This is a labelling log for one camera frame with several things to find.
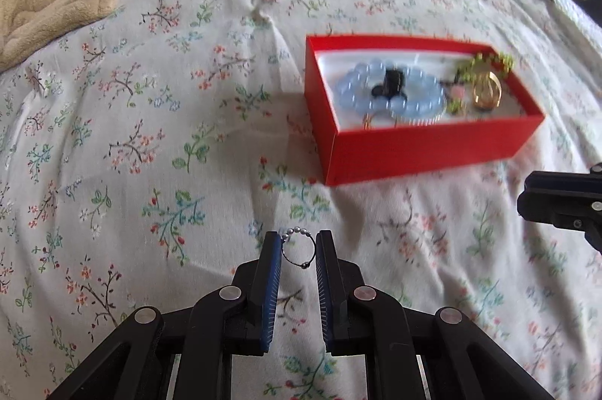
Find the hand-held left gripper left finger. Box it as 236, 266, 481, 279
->
47, 231, 283, 400

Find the red jewelry box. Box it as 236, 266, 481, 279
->
305, 34, 546, 187

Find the black cord bracelet pink bead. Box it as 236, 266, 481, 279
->
444, 71, 471, 115

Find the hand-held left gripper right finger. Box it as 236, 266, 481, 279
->
316, 230, 556, 400

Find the black hair claw clip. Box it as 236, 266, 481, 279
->
370, 70, 407, 97

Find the floral bed sheet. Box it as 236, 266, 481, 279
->
0, 0, 602, 400

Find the silver beaded ring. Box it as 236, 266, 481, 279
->
281, 227, 317, 270

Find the blue bead bracelet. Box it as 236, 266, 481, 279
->
335, 58, 445, 123

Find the green bead bracelet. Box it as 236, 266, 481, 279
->
454, 52, 515, 83

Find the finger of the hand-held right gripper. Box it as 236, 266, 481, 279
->
516, 190, 602, 251
524, 164, 602, 194

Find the silver beaded bracelet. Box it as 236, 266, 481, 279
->
395, 108, 445, 129

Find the large gold ring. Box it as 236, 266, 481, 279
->
471, 71, 504, 111

